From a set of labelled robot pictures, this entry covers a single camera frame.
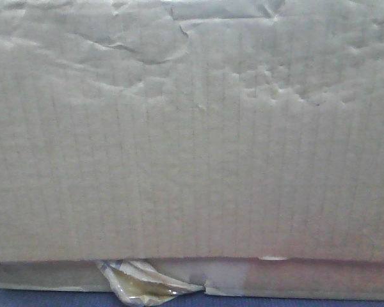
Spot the large brown cardboard box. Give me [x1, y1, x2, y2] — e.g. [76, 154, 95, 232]
[0, 1, 384, 301]

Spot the torn clear packing tape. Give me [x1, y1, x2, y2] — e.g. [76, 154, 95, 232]
[95, 260, 205, 306]

